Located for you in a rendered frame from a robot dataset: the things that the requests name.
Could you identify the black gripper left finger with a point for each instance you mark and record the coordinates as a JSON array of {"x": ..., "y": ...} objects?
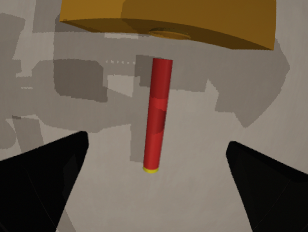
[{"x": 35, "y": 185}]

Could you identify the red axle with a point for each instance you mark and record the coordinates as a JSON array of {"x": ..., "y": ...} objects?
[{"x": 156, "y": 112}]

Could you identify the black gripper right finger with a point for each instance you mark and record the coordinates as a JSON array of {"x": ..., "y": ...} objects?
[{"x": 274, "y": 195}]

